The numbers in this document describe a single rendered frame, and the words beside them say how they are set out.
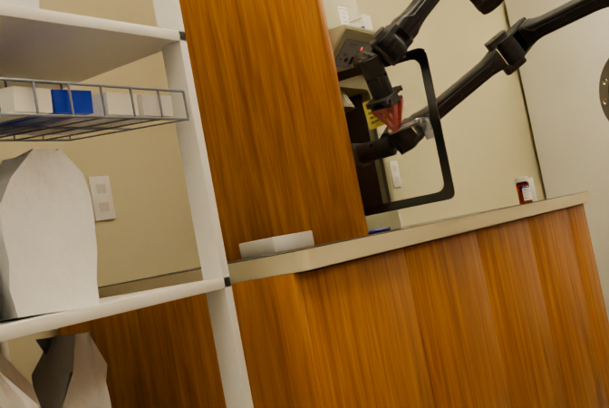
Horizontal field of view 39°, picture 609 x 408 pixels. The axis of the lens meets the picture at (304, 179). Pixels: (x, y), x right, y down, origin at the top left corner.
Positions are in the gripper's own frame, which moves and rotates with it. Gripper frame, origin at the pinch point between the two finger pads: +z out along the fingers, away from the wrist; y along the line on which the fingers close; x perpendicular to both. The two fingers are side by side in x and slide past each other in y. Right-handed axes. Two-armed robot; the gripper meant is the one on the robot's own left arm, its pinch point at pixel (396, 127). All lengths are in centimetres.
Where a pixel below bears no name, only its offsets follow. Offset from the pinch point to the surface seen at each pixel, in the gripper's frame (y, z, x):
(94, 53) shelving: 79, -51, -5
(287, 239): 28.5, 13.4, -24.9
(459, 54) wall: -224, 42, -78
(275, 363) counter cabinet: 79, 15, 2
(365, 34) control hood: -25.6, -20.3, -12.9
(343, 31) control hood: -14.8, -25.1, -12.6
